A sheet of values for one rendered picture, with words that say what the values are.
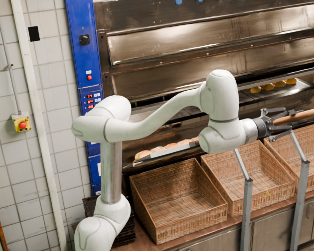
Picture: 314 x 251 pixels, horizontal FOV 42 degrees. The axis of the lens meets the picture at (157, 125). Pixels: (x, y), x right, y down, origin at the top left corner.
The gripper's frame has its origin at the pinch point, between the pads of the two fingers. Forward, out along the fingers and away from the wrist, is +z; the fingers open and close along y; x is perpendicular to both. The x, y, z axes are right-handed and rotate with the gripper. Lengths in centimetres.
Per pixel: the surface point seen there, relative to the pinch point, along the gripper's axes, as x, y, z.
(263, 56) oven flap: -127, -49, 89
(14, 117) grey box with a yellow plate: -125, -42, -95
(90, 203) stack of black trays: -152, 22, -60
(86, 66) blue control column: -115, -62, -47
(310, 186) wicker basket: -134, 56, 104
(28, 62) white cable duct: -112, -70, -81
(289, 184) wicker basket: -129, 48, 82
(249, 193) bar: -114, 42, 38
